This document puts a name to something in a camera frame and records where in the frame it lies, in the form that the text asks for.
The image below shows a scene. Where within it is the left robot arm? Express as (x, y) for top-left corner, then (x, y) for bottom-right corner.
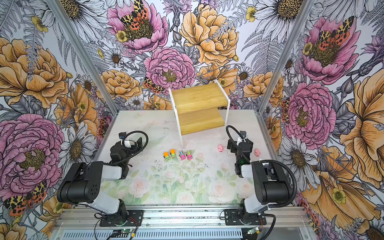
(57, 137), (143, 225)

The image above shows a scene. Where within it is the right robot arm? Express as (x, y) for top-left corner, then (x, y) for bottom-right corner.
(226, 139), (298, 225)

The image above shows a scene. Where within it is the two-tier bamboo shelf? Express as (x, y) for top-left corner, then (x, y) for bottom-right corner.
(168, 79), (231, 148)

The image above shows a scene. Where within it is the orange green toy truck left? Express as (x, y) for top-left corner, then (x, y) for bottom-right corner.
(164, 152), (171, 162)

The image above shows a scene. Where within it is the orange green toy truck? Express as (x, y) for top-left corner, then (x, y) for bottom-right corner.
(170, 149), (176, 159)
(164, 152), (171, 162)

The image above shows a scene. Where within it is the green pink toy bus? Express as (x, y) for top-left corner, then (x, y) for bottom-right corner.
(187, 151), (193, 160)

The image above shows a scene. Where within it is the orange green toy truck right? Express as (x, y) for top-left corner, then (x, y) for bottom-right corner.
(170, 149), (176, 159)

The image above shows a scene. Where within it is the blue pink toy bus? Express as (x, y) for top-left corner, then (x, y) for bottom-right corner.
(179, 151), (187, 161)

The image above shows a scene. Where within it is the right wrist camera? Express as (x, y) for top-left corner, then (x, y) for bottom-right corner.
(237, 131), (249, 145)

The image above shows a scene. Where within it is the left black cable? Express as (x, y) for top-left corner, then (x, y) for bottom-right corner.
(118, 130), (149, 166)

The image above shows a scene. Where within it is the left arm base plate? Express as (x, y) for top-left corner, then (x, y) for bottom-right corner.
(100, 210), (144, 227)

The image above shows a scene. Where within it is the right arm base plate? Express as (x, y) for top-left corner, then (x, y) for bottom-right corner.
(224, 209), (267, 226)

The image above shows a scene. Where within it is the right black corrugated cable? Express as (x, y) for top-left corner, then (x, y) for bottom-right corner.
(225, 125), (298, 208)

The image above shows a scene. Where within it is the aluminium front rail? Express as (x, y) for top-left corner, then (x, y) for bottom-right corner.
(54, 205), (311, 231)

